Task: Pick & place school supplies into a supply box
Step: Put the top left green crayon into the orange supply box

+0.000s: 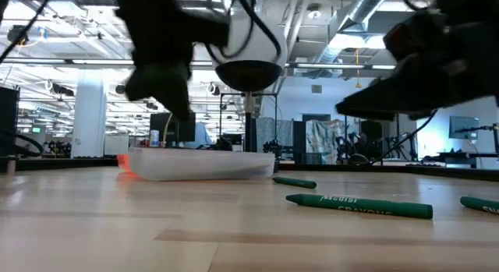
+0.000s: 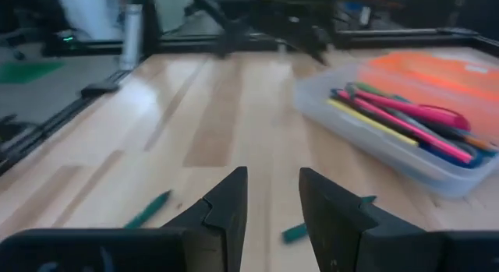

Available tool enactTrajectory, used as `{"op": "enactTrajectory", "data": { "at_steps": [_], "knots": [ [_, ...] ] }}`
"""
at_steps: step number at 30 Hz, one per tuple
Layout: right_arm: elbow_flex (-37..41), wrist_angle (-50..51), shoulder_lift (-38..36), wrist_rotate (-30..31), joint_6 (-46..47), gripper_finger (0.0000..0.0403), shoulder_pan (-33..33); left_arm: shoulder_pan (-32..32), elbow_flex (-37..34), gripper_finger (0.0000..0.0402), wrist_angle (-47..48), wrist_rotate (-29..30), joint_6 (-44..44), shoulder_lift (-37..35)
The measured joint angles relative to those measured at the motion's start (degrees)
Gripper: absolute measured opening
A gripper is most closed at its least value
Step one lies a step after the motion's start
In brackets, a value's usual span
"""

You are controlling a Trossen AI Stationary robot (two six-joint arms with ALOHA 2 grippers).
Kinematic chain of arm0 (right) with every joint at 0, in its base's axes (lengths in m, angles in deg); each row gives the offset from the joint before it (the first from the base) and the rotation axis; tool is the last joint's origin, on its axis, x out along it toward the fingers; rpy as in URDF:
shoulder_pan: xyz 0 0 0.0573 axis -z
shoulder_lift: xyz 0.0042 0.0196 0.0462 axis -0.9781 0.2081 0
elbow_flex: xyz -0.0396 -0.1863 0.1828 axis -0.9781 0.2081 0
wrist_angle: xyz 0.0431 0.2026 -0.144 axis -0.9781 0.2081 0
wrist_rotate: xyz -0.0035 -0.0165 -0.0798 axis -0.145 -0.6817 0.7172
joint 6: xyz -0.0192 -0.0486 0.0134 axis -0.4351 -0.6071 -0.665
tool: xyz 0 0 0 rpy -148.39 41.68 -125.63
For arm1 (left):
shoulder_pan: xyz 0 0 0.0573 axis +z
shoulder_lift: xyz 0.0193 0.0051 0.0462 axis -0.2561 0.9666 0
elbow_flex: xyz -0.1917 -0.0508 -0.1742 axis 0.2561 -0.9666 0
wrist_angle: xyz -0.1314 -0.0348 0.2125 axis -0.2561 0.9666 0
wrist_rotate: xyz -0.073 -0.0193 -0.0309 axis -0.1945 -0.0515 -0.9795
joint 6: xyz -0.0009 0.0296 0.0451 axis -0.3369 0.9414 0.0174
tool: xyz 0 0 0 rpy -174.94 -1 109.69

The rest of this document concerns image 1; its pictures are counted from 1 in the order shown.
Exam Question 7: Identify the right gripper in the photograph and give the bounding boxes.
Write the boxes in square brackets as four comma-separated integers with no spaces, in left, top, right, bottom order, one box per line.
[334,0,499,122]

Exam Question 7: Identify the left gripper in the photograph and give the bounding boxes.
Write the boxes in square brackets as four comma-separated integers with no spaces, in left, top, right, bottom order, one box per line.
[114,0,232,122]

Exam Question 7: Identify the clear box with orange lid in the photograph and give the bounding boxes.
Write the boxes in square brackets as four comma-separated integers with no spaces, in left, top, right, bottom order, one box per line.
[116,147,276,182]

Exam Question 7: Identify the green crayon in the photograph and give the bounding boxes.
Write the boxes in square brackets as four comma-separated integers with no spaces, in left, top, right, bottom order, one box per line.
[459,195,499,216]
[285,193,434,220]
[271,176,318,189]

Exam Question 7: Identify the black computer monitor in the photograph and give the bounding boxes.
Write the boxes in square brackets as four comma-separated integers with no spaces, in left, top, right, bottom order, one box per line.
[150,111,196,143]

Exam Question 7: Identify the ceiling light strip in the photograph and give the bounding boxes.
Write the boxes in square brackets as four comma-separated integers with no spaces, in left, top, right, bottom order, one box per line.
[286,62,395,71]
[0,58,136,66]

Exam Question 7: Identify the patterned cloth cover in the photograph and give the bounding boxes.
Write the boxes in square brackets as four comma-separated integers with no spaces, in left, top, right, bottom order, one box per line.
[306,118,347,166]

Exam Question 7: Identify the white building column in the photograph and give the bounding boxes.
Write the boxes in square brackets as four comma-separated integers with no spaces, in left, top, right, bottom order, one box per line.
[71,79,107,159]

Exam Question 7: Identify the white globe lamp black base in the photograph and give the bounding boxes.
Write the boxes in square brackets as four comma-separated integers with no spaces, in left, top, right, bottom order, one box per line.
[210,6,288,154]

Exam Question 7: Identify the dark background table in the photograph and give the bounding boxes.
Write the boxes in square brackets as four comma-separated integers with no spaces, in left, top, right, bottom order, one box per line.
[436,150,499,168]

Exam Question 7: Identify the round ceiling sensor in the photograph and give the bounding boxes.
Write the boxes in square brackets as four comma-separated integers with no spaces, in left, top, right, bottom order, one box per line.
[306,3,323,20]

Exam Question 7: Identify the black cabinet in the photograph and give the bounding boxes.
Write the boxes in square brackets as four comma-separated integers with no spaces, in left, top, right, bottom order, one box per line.
[0,86,20,158]

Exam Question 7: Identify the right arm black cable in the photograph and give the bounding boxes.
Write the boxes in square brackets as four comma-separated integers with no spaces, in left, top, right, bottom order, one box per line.
[368,108,440,166]

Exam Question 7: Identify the grey wall screen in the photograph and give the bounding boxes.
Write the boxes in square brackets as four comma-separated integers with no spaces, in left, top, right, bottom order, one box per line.
[448,115,481,140]

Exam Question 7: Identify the silver ventilation duct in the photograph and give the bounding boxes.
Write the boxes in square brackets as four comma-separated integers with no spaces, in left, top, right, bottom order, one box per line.
[317,0,393,65]

